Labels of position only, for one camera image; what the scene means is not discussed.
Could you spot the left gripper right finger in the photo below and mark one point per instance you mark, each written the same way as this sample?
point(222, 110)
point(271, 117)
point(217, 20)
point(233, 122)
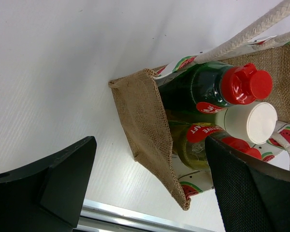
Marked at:
point(253, 196)

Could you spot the dark green red-cap bottle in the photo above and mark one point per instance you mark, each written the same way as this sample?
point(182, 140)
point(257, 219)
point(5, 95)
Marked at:
point(211, 87)

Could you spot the white-lid frosted jar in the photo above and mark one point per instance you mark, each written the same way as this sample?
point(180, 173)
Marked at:
point(254, 123)

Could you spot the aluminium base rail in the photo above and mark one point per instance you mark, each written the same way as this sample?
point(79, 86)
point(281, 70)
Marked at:
point(98, 217)

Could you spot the yellow-green red-cap bottle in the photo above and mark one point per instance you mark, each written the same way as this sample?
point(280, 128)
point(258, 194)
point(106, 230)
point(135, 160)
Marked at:
point(189, 143)

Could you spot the jute watermelon canvas bag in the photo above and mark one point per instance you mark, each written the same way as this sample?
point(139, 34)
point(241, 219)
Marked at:
point(144, 119)

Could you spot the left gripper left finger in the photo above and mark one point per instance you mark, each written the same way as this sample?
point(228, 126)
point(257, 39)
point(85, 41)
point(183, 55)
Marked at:
point(47, 195)

